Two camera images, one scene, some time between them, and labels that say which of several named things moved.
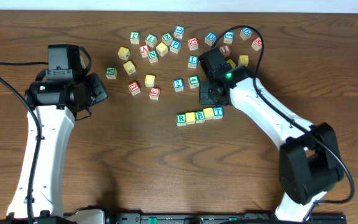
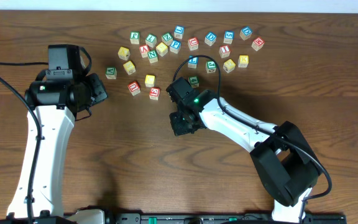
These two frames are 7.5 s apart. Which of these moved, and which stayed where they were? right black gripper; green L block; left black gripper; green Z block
Moved: right black gripper
Stayed: green L block; left black gripper; green Z block
